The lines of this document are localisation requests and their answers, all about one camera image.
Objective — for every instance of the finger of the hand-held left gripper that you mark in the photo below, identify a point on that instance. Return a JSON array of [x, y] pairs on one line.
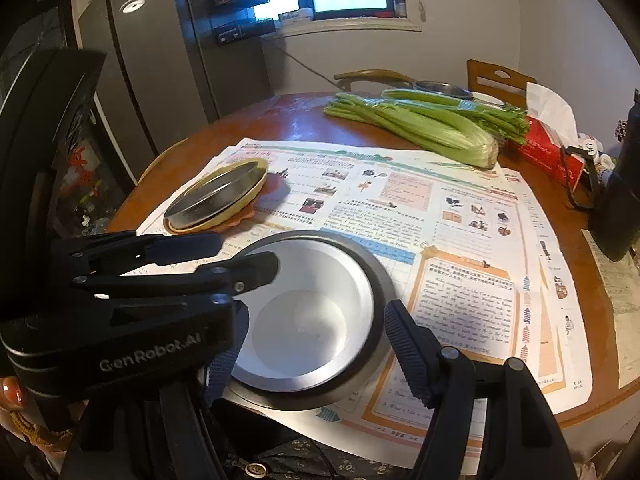
[[235, 272], [150, 250]]

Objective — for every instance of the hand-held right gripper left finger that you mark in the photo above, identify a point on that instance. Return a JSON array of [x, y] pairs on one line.
[[230, 350]]

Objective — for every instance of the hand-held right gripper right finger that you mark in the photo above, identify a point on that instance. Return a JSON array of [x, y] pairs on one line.
[[405, 340]]

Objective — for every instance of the yellow shell-shaped plate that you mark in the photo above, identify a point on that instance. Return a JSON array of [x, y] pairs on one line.
[[242, 203]]

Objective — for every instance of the shallow steel plate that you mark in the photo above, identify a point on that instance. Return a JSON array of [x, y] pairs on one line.
[[215, 195]]

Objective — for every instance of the person's left hand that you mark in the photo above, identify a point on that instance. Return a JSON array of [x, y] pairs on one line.
[[12, 392]]

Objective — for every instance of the light wooden chair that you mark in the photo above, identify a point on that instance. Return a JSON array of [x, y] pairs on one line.
[[155, 160]]

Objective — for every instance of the clothing button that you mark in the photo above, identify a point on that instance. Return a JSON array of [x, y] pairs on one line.
[[255, 472]]

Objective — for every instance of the dark floral clothing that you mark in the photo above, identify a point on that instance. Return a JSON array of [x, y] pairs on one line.
[[300, 455]]

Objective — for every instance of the printed newspaper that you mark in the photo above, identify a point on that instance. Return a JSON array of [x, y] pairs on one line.
[[450, 220]]

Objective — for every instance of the grey refrigerator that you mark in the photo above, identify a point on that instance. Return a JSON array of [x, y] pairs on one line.
[[150, 60]]

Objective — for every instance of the celery bunch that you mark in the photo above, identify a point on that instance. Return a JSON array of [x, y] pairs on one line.
[[430, 127]]

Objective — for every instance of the beige paper sheet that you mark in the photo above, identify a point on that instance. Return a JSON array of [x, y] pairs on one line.
[[610, 275]]

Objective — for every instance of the red tissue box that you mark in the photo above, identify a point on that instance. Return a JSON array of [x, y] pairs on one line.
[[540, 152]]

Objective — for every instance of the small steel bowl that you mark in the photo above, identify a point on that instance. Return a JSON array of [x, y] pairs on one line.
[[440, 87]]

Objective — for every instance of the black thermos bottle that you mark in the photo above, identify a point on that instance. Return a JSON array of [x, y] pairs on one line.
[[620, 200]]

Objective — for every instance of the white paper packet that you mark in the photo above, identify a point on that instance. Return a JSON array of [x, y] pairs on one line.
[[295, 15]]

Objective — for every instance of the slatted-back wooden chair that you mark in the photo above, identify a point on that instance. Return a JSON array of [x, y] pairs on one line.
[[495, 77]]

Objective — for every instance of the spotted cloth item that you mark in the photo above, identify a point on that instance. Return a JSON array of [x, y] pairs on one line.
[[621, 130]]

